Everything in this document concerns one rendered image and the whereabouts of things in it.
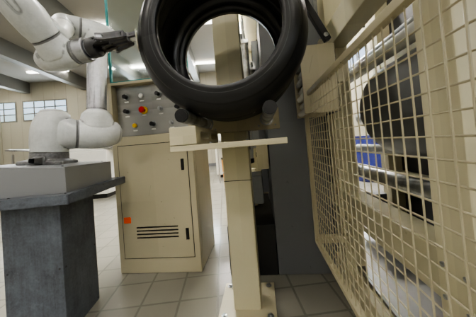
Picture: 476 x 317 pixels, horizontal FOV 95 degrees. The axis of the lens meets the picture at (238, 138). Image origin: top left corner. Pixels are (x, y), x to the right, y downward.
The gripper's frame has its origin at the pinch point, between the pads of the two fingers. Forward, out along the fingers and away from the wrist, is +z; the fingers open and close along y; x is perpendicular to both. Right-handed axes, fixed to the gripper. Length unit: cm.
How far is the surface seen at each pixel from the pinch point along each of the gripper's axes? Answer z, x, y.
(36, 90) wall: -724, -312, 647
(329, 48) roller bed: 73, 17, 19
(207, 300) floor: -9, 124, 34
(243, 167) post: 25, 60, 26
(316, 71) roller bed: 66, 25, 19
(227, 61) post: 29.1, 8.5, 25.8
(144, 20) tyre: 8.2, 3.3, -11.9
